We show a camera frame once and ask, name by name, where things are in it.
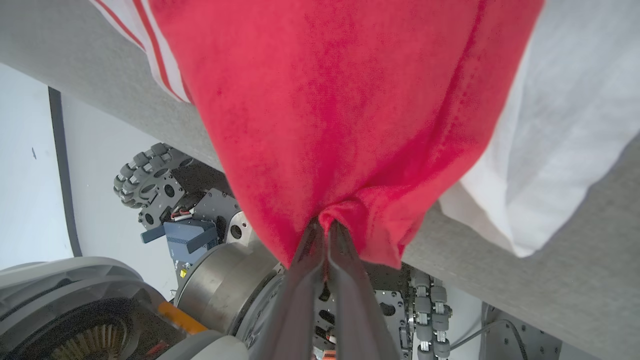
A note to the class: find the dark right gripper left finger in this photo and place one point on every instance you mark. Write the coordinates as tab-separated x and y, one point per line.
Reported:
295	310

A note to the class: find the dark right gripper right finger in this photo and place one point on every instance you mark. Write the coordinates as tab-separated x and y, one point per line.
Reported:
355	310

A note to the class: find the red and white jersey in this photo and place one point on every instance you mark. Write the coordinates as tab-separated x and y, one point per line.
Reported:
340	110

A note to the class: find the grey robot waist link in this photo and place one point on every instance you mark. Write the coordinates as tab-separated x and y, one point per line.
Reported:
75	300

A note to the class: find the black robot base chassis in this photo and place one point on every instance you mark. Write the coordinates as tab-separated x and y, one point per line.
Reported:
212	205

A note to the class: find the metal robot waist cylinder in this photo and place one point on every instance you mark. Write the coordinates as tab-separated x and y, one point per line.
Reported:
225	285

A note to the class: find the grey mecanum wheel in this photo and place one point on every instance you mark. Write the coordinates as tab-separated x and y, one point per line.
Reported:
431	310
150	175

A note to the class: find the blue electronics box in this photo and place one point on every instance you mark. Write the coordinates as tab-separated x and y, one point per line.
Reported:
187	240

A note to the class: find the red cloth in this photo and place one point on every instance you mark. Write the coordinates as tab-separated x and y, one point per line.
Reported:
525	280

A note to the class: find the black baseboard strip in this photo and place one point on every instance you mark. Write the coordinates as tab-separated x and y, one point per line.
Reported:
62	175

